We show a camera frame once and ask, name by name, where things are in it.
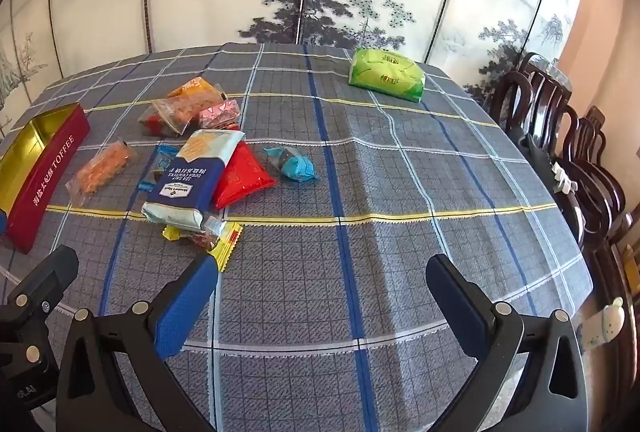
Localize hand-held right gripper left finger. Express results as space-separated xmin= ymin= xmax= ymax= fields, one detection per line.
xmin=54 ymin=253 xmax=221 ymax=432

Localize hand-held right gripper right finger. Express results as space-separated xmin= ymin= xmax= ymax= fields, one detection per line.
xmin=426 ymin=254 xmax=588 ymax=432

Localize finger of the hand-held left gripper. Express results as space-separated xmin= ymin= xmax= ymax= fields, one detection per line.
xmin=0 ymin=246 xmax=80 ymax=313

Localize clear snack packet yellow ends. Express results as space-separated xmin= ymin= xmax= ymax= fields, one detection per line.
xmin=161 ymin=217 xmax=244 ymax=273

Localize red tin box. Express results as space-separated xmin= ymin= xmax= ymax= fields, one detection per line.
xmin=0 ymin=102 xmax=92 ymax=255

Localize clear packet of orange bars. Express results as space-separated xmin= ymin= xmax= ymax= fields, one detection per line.
xmin=65 ymin=140 xmax=138 ymax=207

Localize blue and white cracker pack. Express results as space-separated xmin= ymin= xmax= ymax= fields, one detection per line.
xmin=141 ymin=129 xmax=247 ymax=233

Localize teal candy packet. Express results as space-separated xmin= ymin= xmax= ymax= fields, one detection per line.
xmin=262 ymin=146 xmax=319 ymax=183

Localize dark snack packet red label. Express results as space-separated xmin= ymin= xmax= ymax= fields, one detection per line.
xmin=137 ymin=106 xmax=173 ymax=139

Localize pink patterned snack packet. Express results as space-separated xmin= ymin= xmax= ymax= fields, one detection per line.
xmin=197 ymin=99 xmax=242 ymax=130

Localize clear packet of fried snacks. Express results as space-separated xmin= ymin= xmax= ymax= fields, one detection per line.
xmin=152 ymin=92 xmax=227 ymax=137

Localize orange snack packet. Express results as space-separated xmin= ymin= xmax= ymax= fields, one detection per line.
xmin=166 ymin=76 xmax=224 ymax=105

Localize plaid tablecloth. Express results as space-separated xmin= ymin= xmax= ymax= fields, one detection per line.
xmin=0 ymin=42 xmax=598 ymax=432

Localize dark wooden furniture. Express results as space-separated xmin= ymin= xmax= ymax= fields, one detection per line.
xmin=582 ymin=212 xmax=640 ymax=432

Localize white glove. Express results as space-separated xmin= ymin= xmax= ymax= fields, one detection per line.
xmin=550 ymin=162 xmax=574 ymax=194

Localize dark wooden chair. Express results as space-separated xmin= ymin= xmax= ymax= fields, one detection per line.
xmin=487 ymin=52 xmax=576 ymax=153
xmin=560 ymin=106 xmax=628 ymax=237

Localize green tissue pack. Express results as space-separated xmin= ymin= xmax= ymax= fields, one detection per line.
xmin=347 ymin=48 xmax=426 ymax=102

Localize white bear-shaped strap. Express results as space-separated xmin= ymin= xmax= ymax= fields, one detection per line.
xmin=582 ymin=296 xmax=626 ymax=353

